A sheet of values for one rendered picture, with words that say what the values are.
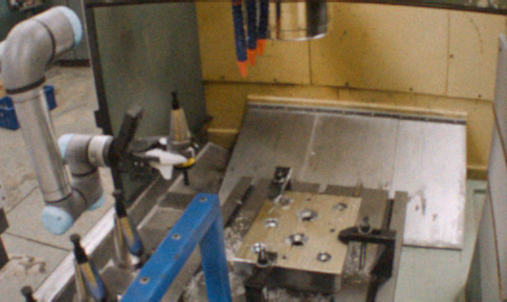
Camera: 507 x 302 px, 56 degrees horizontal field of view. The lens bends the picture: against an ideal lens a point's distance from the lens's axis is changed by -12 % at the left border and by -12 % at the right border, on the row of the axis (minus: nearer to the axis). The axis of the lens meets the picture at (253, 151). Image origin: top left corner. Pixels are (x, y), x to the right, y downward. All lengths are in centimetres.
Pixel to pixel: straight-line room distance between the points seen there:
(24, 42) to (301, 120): 130
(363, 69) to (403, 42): 20
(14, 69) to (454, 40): 150
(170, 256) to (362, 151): 132
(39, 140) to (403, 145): 133
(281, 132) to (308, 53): 32
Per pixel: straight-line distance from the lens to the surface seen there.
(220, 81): 221
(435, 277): 166
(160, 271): 74
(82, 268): 68
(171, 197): 92
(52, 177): 118
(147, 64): 180
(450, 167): 196
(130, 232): 76
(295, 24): 89
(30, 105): 113
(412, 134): 204
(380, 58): 202
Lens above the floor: 169
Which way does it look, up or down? 27 degrees down
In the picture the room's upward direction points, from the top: 4 degrees counter-clockwise
